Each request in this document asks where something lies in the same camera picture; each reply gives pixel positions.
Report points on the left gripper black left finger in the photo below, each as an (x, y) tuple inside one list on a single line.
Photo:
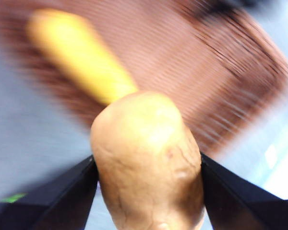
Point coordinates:
[(50, 208)]

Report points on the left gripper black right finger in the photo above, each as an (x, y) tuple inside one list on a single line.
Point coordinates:
[(242, 206)]

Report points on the brown potato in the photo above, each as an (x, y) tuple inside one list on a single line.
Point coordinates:
[(144, 155)]

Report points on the yellow corn cob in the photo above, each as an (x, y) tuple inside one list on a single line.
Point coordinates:
[(74, 52)]

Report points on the brown wicker basket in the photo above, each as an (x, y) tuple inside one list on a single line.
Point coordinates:
[(182, 48)]

